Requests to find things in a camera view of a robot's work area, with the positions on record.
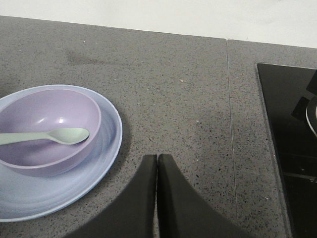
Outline lilac plastic bowl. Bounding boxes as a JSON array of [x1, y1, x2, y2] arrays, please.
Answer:
[[0, 89, 102, 177]]

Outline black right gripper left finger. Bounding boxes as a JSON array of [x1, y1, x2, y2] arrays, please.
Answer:
[[67, 155, 157, 238]]

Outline pale green ceramic spoon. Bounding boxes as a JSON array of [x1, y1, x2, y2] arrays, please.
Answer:
[[0, 128, 89, 145]]

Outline steel gas burner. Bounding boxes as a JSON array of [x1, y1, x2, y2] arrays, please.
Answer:
[[306, 97, 317, 136]]

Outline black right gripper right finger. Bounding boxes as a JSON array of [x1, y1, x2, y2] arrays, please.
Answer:
[[157, 154, 250, 238]]

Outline black glass gas stove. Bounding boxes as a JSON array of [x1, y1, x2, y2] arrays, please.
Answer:
[[257, 63, 317, 238]]

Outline blue ceramic plate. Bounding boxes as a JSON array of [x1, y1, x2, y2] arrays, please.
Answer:
[[0, 85, 122, 222]]

